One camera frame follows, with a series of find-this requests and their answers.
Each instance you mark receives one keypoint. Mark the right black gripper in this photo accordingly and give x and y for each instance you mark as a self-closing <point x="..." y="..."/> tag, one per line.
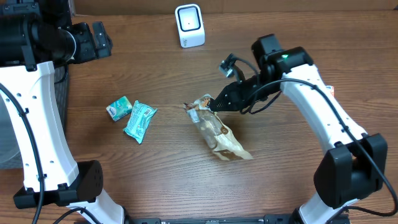
<point x="237" y="99"/>

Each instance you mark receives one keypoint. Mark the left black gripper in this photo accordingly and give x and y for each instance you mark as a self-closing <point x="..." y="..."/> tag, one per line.
<point x="92" y="50"/>

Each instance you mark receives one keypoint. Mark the beige plastic pouch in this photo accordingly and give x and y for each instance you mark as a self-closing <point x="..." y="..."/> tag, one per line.
<point x="218" y="136"/>

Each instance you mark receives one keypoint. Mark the teal white small box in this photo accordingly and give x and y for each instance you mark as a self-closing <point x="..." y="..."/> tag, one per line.
<point x="119" y="108"/>

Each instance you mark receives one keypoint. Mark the teal snack packet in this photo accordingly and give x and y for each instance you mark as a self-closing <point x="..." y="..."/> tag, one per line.
<point x="139" y="121"/>

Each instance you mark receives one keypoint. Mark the orange small box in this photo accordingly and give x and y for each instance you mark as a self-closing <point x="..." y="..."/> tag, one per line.
<point x="331" y="89"/>

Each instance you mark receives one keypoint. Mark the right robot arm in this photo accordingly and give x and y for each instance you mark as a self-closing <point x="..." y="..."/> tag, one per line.
<point x="353" y="161"/>

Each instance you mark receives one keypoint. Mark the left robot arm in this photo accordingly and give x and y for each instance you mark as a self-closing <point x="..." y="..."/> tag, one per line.
<point x="36" y="38"/>

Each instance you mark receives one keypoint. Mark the white barcode scanner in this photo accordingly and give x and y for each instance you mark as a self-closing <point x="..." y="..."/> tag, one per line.
<point x="190" y="26"/>

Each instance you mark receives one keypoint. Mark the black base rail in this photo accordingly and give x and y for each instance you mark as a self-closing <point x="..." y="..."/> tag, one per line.
<point x="211" y="221"/>

